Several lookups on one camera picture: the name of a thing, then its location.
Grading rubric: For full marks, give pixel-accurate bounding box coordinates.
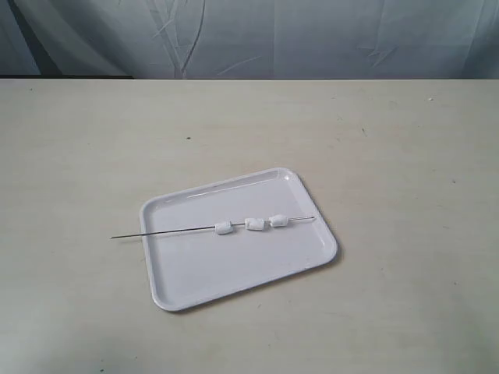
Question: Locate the white rectangular plastic tray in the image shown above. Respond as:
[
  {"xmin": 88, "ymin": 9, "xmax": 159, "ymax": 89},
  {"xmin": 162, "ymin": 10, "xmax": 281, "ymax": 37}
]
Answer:
[{"xmin": 140, "ymin": 168, "xmax": 338, "ymax": 312}]

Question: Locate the grey wrinkled backdrop curtain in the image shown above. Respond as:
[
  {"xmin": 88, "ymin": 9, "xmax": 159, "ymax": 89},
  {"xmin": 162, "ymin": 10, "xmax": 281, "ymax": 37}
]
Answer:
[{"xmin": 1, "ymin": 0, "xmax": 498, "ymax": 79}]

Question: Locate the white marshmallow piece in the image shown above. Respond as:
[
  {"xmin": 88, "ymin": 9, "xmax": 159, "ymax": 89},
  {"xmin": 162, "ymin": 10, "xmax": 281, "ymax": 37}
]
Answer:
[
  {"xmin": 268, "ymin": 214, "xmax": 289, "ymax": 228},
  {"xmin": 244, "ymin": 217, "xmax": 266, "ymax": 231},
  {"xmin": 214, "ymin": 221, "xmax": 234, "ymax": 235}
]

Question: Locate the thin metal skewer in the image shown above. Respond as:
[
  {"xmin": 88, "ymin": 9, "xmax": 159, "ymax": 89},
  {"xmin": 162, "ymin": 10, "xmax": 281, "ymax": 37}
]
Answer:
[{"xmin": 110, "ymin": 216, "xmax": 316, "ymax": 240}]

